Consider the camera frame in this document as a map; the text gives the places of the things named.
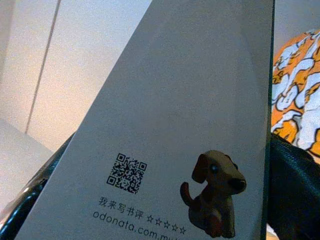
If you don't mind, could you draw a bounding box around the yellow cartoon egg blanket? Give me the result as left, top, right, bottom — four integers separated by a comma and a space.
271, 28, 320, 157

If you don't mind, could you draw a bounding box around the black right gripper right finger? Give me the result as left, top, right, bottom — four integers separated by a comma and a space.
265, 131, 320, 240

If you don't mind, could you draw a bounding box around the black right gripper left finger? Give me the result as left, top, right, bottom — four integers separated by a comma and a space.
0, 132, 76, 240

